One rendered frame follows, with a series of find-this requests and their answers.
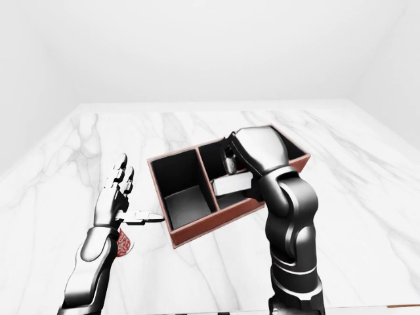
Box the red-brown desk caddy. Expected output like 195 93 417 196
146 123 312 249

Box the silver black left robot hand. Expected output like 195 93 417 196
93 153 165 231

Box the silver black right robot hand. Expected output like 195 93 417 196
220 125 292 201

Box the red patterned bowl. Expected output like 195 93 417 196
115 228 135 259

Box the white book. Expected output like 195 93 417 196
212 172 254 197

